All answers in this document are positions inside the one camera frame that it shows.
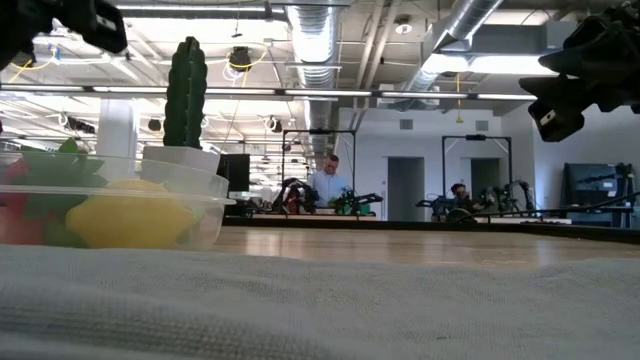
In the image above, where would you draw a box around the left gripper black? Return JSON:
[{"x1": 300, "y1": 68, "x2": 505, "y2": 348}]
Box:
[{"x1": 0, "y1": 0, "x2": 129, "y2": 72}]

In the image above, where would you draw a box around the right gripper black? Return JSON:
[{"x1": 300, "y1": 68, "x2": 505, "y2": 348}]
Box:
[{"x1": 518, "y1": 0, "x2": 640, "y2": 144}]

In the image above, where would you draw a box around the clear plastic tupperware container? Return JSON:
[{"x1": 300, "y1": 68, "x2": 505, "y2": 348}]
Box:
[{"x1": 0, "y1": 152, "x2": 237, "y2": 251}]

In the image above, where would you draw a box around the yellow toy lemon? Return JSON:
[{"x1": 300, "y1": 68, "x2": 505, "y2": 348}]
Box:
[{"x1": 64, "y1": 178, "x2": 196, "y2": 250}]

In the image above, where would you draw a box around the white column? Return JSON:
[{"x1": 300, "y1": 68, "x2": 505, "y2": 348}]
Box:
[{"x1": 94, "y1": 97, "x2": 139, "y2": 201}]

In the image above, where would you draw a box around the tall green cactus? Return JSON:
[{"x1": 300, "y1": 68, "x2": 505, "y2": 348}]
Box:
[{"x1": 162, "y1": 35, "x2": 209, "y2": 150}]

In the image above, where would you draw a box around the black monitor screen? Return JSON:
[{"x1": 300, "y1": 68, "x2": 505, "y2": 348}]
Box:
[{"x1": 562, "y1": 162, "x2": 636, "y2": 207}]

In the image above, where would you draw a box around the black ceiling spotlight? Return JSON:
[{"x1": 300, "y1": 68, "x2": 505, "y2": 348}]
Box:
[{"x1": 228, "y1": 45, "x2": 253, "y2": 72}]

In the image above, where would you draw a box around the white square plant pot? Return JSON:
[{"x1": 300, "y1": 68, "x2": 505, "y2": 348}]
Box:
[{"x1": 139, "y1": 144, "x2": 231, "y2": 201}]

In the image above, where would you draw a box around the person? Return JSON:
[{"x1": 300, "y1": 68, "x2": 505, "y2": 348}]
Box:
[
  {"x1": 447, "y1": 182, "x2": 476, "y2": 215},
  {"x1": 306, "y1": 153, "x2": 352, "y2": 209}
]

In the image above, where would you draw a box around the black dome-shaped object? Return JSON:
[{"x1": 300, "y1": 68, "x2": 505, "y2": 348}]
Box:
[{"x1": 444, "y1": 207, "x2": 477, "y2": 225}]

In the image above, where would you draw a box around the dark blue robot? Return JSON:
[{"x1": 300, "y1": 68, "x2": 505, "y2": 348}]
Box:
[{"x1": 417, "y1": 194, "x2": 451, "y2": 217}]

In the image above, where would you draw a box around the long ceiling light bar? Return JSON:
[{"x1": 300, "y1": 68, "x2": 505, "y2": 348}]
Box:
[{"x1": 0, "y1": 83, "x2": 539, "y2": 105}]

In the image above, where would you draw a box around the green and black robot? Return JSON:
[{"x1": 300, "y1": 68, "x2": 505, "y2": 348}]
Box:
[{"x1": 329, "y1": 187, "x2": 385, "y2": 216}]

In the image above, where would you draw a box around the black and red robot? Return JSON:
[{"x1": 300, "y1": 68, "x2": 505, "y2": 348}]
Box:
[{"x1": 271, "y1": 177, "x2": 321, "y2": 215}]

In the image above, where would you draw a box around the grey woven cloth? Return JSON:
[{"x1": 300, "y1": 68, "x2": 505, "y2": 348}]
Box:
[{"x1": 0, "y1": 242, "x2": 640, "y2": 360}]

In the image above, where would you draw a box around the black metal rig frame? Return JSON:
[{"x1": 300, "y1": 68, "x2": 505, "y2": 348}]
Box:
[
  {"x1": 441, "y1": 133, "x2": 514, "y2": 211},
  {"x1": 281, "y1": 128, "x2": 358, "y2": 211}
]

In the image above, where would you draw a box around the yellow hanging cord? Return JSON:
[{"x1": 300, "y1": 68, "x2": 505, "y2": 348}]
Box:
[{"x1": 453, "y1": 72, "x2": 464, "y2": 125}]

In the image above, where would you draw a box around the silver smooth air duct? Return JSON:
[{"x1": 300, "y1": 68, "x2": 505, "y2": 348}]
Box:
[{"x1": 399, "y1": 0, "x2": 504, "y2": 96}]

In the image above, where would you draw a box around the black table edge frame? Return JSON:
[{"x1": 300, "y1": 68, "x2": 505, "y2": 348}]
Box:
[{"x1": 222, "y1": 214, "x2": 640, "y2": 245}]

